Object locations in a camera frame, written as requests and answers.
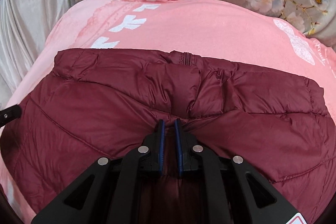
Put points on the pink fleece blanket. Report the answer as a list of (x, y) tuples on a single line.
[(208, 28)]

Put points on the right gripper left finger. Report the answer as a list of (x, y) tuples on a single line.
[(106, 191)]

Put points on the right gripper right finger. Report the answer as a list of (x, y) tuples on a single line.
[(231, 189)]

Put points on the silver satin curtain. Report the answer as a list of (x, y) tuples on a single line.
[(25, 25)]

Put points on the maroon quilted puffer jacket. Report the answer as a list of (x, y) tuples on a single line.
[(102, 103)]

